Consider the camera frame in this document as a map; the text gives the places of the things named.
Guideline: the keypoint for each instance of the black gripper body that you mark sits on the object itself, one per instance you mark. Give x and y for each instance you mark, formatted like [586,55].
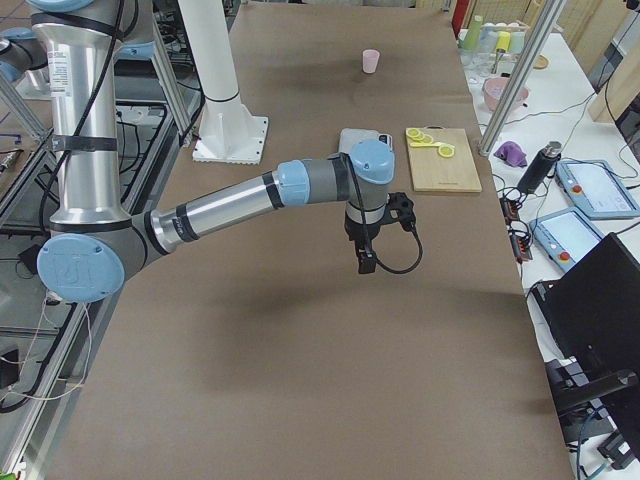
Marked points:
[356,232]

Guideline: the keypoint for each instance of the pink plastic cup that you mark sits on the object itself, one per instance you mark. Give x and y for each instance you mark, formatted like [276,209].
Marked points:
[370,60]

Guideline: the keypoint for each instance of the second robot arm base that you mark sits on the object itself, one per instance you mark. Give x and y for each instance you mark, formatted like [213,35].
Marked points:
[24,63]

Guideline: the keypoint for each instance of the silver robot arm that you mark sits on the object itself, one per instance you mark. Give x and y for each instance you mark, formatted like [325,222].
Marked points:
[95,245]

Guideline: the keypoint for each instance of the silver digital kitchen scale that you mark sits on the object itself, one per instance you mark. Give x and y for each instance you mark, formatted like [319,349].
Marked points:
[349,137]

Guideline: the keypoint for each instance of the green cup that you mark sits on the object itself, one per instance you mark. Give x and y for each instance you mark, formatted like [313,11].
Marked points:
[470,41]

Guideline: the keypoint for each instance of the yellow cup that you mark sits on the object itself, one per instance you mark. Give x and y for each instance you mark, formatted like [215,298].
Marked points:
[503,41]

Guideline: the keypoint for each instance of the wooden cutting board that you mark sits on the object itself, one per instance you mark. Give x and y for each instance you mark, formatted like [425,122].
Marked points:
[432,173]

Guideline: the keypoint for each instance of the yellow toy knife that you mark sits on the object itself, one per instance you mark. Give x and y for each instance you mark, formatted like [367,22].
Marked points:
[425,145]

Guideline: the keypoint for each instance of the lemon slice near knife tip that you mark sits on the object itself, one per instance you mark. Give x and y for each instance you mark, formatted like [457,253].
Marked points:
[446,150]

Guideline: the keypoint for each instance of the orange black power strip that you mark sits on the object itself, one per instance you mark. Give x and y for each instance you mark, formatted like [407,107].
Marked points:
[518,231]

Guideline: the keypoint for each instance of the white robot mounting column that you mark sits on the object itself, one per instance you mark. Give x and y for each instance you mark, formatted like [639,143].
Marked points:
[228,132]

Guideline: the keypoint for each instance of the purple cloth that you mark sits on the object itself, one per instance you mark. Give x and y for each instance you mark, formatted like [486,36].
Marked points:
[512,154]

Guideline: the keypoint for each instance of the black water bottle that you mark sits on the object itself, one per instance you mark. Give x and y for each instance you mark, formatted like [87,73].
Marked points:
[541,165]

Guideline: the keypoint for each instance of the pink bowl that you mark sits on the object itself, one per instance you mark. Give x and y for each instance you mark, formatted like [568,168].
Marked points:
[493,89]

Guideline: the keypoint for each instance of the lower teach pendant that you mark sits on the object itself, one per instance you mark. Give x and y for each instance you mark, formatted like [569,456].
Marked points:
[566,236]

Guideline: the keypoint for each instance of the teach pendant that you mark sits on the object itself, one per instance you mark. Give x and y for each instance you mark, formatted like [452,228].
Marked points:
[566,236]
[596,190]

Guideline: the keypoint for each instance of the upper teach pendant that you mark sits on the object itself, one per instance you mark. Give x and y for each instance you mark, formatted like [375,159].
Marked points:
[596,190]

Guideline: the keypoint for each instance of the black monitor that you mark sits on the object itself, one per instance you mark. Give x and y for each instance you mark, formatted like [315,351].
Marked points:
[593,314]

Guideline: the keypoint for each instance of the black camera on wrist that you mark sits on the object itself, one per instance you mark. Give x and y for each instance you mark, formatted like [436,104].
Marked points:
[400,209]

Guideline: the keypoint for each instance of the aluminium frame post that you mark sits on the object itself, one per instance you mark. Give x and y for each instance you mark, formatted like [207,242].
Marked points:
[547,18]

